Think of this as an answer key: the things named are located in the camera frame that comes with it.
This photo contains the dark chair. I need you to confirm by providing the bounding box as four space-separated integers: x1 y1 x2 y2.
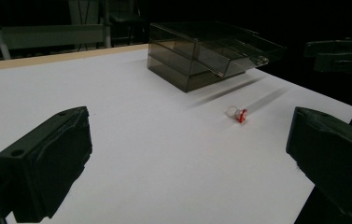
103 0 148 48

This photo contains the grey metal stand frame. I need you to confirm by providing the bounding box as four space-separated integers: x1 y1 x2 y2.
0 0 113 61

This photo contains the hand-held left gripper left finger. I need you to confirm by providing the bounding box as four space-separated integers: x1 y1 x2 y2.
0 105 93 224

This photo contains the ring with red stone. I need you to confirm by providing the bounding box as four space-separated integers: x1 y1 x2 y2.
226 105 248 124

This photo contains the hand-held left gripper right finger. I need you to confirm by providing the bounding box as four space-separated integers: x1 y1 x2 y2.
286 106 352 224

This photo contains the clear drawer of organizer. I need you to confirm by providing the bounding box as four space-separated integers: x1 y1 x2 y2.
195 32 288 78

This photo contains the smoky transparent drawer organizer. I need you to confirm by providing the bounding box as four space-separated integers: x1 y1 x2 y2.
147 21 259 93

